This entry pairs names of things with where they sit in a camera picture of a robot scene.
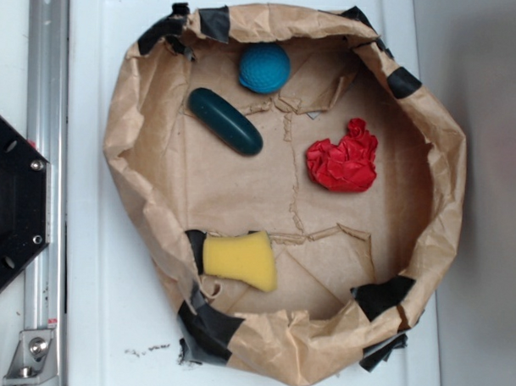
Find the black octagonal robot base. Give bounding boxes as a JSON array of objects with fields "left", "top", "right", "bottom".
[{"left": 0, "top": 116, "right": 50, "bottom": 294}]

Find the dark green plastic pickle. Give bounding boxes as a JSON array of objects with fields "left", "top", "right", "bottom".
[{"left": 187, "top": 87, "right": 264, "bottom": 157}]

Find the brown paper bag tray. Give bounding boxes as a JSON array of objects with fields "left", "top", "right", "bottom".
[{"left": 103, "top": 3, "right": 467, "bottom": 386}]

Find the yellow sponge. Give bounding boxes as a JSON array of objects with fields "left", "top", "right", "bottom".
[{"left": 203, "top": 231, "right": 278, "bottom": 293}]

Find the crumpled red paper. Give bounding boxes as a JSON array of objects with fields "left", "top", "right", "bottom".
[{"left": 305, "top": 118, "right": 379, "bottom": 193}]

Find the blue dimpled ball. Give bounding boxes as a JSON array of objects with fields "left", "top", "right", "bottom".
[{"left": 239, "top": 43, "right": 291, "bottom": 94}]

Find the white plastic board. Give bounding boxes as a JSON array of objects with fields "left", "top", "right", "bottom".
[{"left": 66, "top": 0, "right": 441, "bottom": 386}]

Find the metal corner bracket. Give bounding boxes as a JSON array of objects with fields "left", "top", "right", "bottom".
[{"left": 2, "top": 328, "right": 61, "bottom": 386}]

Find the aluminium extrusion rail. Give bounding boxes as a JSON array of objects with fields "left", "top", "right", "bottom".
[{"left": 24, "top": 0, "right": 69, "bottom": 386}]

